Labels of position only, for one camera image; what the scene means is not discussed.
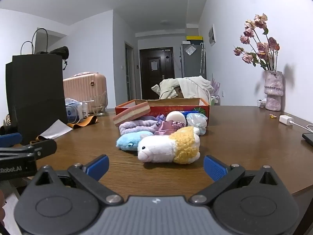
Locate wall picture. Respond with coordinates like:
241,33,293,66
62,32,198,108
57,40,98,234
208,24,217,46

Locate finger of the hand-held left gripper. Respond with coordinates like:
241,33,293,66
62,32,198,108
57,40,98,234
0,139,57,161
0,133,22,148

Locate black hat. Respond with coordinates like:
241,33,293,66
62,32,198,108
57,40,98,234
35,46,69,70

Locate white round puff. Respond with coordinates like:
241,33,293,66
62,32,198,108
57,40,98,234
166,111,184,123

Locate grey fridge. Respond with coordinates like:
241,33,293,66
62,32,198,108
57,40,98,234
180,43,206,80

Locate blue plush toy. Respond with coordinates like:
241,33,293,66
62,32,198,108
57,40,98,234
116,131,154,151

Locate pink white striped sponge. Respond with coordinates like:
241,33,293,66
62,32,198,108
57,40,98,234
113,101,151,128

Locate white yellow plush sheep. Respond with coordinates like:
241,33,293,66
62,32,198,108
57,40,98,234
137,126,201,164

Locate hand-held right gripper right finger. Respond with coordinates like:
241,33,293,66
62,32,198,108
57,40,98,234
189,155,292,205

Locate black paper bag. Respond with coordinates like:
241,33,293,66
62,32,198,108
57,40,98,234
5,28,68,145

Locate white paper sheet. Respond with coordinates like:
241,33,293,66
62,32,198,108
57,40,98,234
39,119,73,139

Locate white charger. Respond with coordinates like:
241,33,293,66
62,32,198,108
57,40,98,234
279,115,294,125

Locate blue white face mask pack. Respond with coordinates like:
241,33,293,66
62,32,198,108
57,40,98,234
65,98,84,124

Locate dark brown door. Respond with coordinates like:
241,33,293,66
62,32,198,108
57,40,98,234
139,47,175,99

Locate white folded umbrella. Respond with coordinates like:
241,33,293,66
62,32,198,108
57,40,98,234
199,42,205,74

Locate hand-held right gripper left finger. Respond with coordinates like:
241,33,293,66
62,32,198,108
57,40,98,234
22,155,124,206

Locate clear plastic shower cap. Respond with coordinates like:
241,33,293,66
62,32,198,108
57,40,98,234
186,113,208,136

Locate red cardboard box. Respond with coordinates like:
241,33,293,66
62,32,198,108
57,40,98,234
115,98,210,128

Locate black phone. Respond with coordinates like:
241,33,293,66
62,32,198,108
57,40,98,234
302,133,313,147

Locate dried pink roses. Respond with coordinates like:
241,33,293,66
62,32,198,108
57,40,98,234
233,13,280,71

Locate white charger cable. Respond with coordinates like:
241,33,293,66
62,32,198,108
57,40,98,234
292,120,313,133

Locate yellow box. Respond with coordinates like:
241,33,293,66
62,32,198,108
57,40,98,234
186,36,204,45

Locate pink suitcase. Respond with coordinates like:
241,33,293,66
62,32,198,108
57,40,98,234
63,72,108,114

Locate grey side door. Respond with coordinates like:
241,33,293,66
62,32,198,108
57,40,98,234
125,43,136,101

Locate pale purple bouquet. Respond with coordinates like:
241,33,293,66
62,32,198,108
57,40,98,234
210,77,221,106

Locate glass cup with straw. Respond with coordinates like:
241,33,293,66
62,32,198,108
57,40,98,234
91,94,107,116

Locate beige jacket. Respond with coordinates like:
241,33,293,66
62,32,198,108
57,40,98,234
151,76,214,99

